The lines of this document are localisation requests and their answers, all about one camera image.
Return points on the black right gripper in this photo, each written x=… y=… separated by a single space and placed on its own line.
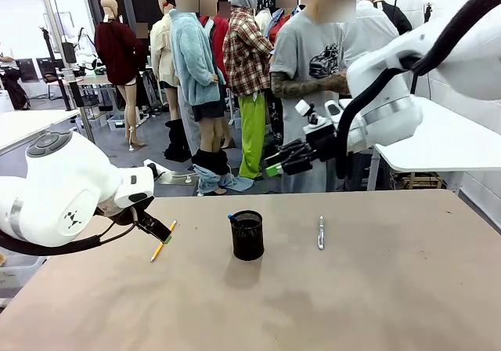
x=323 y=143

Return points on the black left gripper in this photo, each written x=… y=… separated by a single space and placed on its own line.
x=127 y=214

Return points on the yellow pencil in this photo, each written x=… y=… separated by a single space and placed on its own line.
x=161 y=245

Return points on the white pen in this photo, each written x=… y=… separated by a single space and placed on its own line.
x=321 y=233

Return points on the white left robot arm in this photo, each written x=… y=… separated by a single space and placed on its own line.
x=58 y=178

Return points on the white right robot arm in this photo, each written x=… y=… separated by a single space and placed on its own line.
x=442 y=41

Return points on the tattooed right forearm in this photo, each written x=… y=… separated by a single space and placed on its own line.
x=301 y=85

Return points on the blue pen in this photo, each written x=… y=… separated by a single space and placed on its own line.
x=233 y=218

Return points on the black mesh pen holder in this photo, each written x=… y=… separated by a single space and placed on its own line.
x=247 y=237

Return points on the white power strip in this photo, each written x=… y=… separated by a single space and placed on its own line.
x=158 y=170

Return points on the mannequin in plaid shirt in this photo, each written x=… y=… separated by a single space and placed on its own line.
x=246 y=57

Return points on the grey floor crate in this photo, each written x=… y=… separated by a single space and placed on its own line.
x=117 y=123

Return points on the person in grey t-shirt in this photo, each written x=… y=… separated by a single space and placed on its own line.
x=305 y=37

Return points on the wooden pallet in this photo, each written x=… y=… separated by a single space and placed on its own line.
x=419 y=180

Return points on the mannequin in light blue fleece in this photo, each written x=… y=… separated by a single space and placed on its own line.
x=193 y=57

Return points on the clear plastic storage bin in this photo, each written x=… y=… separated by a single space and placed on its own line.
x=19 y=268

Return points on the mannequin in red jacket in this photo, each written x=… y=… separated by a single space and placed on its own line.
x=218 y=33

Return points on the mannequin in white shirt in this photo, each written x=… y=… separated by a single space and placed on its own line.
x=372 y=30

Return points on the large white side table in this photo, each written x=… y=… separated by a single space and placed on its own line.
x=450 y=139

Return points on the background work table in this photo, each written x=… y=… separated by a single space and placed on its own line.
x=92 y=80

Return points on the small white side table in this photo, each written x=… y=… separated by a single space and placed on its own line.
x=27 y=125

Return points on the mannequin in cream shirt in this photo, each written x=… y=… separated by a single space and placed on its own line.
x=161 y=49

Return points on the mannequin in black jacket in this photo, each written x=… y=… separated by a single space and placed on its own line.
x=397 y=14

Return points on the mannequin in dark red sweater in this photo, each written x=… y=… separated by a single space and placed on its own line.
x=117 y=49

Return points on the black tripod stand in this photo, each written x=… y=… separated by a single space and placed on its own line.
x=52 y=65

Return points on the metal pole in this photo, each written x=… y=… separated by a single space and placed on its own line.
x=64 y=53

